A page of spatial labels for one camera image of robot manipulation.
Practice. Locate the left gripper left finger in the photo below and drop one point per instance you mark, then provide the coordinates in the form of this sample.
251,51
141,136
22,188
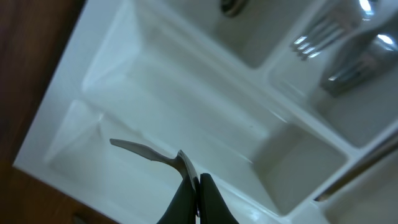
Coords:
183,207

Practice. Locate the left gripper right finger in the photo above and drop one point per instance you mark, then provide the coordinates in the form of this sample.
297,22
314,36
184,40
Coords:
213,209

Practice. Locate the small dark steel teaspoon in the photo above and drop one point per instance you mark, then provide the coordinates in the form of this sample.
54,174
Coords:
181,162

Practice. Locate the steel fork with curved handle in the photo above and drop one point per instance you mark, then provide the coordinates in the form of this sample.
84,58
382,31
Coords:
360,59

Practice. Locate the steel fork with wide tines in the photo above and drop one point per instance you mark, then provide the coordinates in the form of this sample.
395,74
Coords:
336,20

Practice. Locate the white plastic cutlery tray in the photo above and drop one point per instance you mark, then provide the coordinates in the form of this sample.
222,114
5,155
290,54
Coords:
219,81

